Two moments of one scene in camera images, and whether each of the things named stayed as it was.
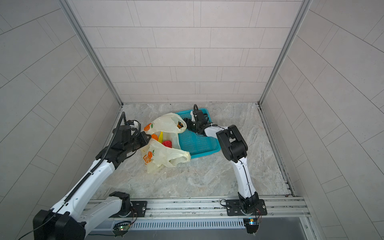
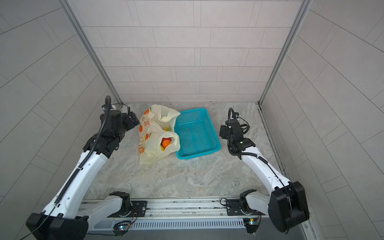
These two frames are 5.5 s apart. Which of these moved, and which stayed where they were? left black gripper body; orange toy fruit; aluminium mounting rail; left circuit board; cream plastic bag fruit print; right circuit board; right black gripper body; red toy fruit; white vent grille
Moved: left black gripper body; orange toy fruit; right black gripper body; red toy fruit; cream plastic bag fruit print
Stayed: left circuit board; white vent grille; aluminium mounting rail; right circuit board
